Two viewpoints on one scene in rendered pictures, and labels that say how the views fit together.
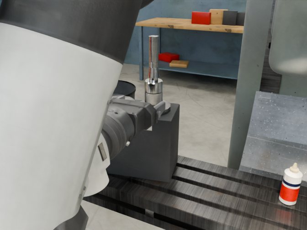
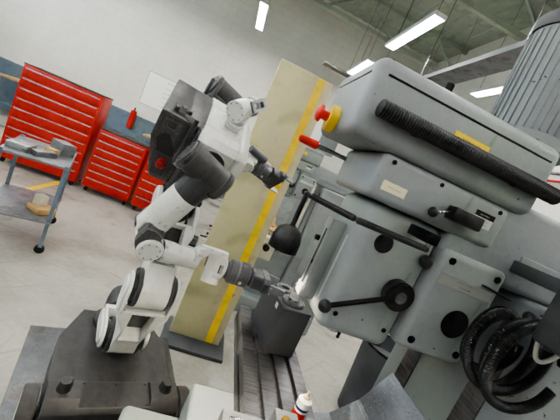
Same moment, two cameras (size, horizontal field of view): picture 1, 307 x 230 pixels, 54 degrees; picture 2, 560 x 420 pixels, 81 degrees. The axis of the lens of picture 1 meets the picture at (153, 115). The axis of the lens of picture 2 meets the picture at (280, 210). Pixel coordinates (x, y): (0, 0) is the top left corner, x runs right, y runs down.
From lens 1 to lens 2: 0.86 m
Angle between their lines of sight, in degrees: 53
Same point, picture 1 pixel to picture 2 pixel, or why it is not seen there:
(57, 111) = (165, 199)
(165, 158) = (271, 332)
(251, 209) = (267, 397)
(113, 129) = (233, 267)
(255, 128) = (366, 399)
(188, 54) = not seen: outside the picture
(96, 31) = (180, 189)
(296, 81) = (418, 385)
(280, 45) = not seen: hidden behind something
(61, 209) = (152, 219)
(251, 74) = (397, 355)
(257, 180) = not seen: hidden behind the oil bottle
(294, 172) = (303, 397)
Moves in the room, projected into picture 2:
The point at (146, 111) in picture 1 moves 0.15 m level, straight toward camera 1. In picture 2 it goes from (264, 282) to (228, 277)
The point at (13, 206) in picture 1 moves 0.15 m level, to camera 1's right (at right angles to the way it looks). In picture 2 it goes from (147, 211) to (160, 232)
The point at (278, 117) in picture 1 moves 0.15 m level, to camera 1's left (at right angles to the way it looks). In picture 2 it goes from (387, 405) to (353, 370)
